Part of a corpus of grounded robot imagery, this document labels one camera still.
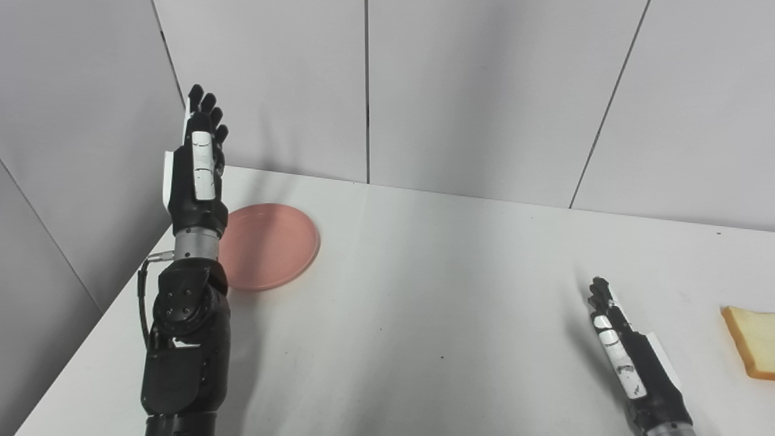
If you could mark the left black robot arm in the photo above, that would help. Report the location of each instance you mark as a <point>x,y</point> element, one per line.
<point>184,339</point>

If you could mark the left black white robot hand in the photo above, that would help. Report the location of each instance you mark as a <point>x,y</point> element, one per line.
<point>191,181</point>

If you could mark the pink round plate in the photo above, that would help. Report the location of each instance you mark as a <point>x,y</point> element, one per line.
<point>269,245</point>

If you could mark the slice of bread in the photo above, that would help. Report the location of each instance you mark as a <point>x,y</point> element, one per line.
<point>757,342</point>

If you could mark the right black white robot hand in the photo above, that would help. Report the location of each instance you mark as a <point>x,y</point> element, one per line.
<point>642,369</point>

